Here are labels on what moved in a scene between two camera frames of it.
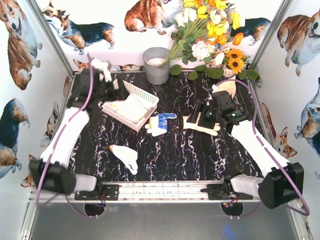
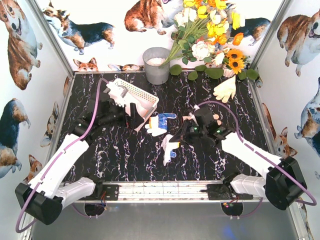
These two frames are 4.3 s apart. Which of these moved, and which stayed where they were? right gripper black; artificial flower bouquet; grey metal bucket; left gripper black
Moved: left gripper black; right gripper black
Stayed: grey metal bucket; artificial flower bouquet
